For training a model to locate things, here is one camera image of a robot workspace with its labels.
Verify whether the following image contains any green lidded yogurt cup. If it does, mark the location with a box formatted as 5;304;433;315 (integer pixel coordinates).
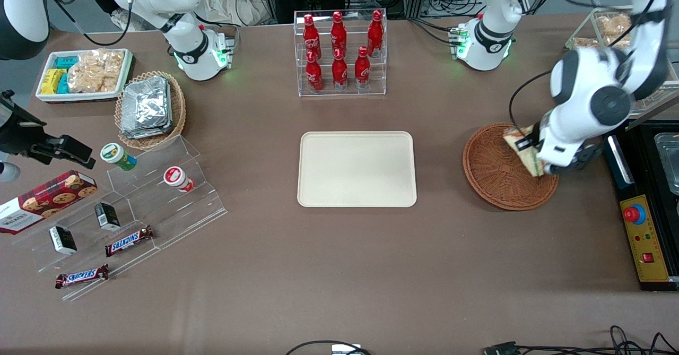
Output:
100;142;137;172

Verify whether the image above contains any clear rectangular container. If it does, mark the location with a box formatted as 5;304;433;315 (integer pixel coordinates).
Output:
654;131;679;196

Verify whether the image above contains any yellow snack pack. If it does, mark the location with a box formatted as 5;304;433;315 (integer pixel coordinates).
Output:
40;68;67;95

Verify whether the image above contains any black cable connector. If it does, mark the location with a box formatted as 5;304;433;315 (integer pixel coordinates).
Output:
483;341;519;355

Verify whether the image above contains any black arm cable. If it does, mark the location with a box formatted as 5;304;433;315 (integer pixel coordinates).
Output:
508;68;555;133
48;0;133;47

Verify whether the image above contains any clear acrylic stepped display stand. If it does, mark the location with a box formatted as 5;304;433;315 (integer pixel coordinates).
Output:
13;135;229;301

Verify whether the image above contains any cream plastic tray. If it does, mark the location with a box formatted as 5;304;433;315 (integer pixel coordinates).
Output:
297;131;417;208

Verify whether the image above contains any small black carton box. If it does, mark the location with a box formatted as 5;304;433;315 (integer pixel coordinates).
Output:
94;202;121;232
49;226;78;256

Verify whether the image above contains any Snickers chocolate bar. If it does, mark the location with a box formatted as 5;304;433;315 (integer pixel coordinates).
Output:
55;264;110;290
105;226;154;257

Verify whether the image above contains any light wicker basket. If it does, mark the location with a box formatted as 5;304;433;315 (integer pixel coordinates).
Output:
115;71;187;151

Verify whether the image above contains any yellow control panel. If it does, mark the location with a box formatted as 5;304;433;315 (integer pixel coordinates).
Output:
619;194;672;283

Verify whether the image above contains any brown round wicker basket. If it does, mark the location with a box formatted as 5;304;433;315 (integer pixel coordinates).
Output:
462;122;559;211

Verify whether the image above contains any clear acrylic bottle rack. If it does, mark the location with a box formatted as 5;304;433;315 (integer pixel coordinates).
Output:
293;8;388;98

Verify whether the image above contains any black appliance housing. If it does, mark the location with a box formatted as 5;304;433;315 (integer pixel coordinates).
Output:
605;119;679;292

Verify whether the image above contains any red emergency stop button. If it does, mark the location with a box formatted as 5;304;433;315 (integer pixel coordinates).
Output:
623;204;647;226

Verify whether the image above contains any red cola bottle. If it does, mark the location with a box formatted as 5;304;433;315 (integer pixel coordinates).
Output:
306;51;324;93
332;49;349;92
330;11;347;57
367;10;385;57
303;14;321;59
354;46;371;90

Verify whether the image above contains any triangle sandwich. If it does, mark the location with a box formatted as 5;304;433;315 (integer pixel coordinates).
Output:
502;125;545;178

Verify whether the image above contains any red tartan shortbread cookie box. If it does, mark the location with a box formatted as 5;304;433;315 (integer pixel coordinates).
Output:
0;170;99;235

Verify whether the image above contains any silver metal bar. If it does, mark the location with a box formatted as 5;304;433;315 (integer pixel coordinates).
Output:
607;135;633;186

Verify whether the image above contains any grey metal frame bar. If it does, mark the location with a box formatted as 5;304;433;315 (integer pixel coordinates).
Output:
631;87;679;128

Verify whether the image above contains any foil wrapped pack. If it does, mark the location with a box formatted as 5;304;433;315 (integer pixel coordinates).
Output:
120;124;173;140
122;76;173;133

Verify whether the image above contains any white wire basket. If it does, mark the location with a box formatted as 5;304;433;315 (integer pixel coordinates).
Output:
565;6;640;52

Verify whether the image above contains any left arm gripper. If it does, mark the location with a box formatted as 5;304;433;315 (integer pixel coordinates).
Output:
512;135;604;175

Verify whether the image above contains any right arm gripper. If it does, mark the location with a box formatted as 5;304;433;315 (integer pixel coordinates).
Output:
0;91;97;170

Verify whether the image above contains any clear bag of crackers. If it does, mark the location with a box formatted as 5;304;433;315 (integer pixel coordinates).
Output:
67;48;126;93

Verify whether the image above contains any red lidded yogurt cup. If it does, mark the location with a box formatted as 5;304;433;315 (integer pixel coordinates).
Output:
163;166;195;193

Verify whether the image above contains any white rectangular snack bin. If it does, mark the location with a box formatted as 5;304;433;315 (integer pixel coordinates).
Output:
36;48;134;104

